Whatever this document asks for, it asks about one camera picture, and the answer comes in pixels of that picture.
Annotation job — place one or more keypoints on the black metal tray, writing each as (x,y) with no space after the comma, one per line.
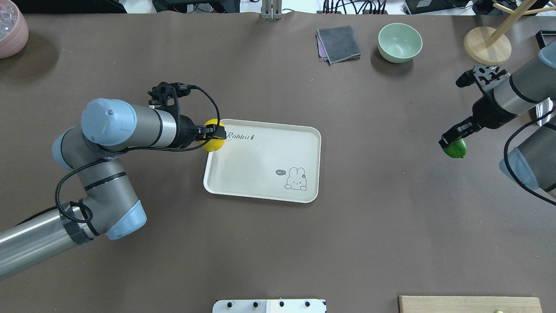
(545,37)

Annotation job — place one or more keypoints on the wooden cutting board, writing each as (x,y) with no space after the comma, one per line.
(469,304)

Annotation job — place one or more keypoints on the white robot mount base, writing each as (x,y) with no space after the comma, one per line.
(270,306)

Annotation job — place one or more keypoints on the wooden mug tree stand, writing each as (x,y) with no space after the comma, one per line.
(490,46)

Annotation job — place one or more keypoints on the folded grey cloth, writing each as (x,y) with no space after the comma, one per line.
(337,44)

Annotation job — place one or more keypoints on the pink bowl with ice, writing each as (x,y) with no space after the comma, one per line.
(14,32)

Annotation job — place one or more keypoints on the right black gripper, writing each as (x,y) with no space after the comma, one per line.
(485,112)

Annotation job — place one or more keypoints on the cream rabbit print tray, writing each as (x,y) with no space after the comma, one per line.
(273,161)

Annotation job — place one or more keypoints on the yellow lemon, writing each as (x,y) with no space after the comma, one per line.
(214,144)

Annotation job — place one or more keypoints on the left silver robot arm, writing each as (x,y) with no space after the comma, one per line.
(96,196)

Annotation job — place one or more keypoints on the aluminium frame post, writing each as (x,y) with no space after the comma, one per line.
(271,9)

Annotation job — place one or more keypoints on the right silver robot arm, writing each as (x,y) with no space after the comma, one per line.
(506,96)

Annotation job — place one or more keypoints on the metal scoop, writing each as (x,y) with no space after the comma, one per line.
(542,109)

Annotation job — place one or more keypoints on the mint green bowl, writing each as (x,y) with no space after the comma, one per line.
(399,42)

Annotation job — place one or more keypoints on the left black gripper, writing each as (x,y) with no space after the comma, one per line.
(187,131)

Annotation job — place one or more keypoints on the green lime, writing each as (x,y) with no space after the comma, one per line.
(457,149)

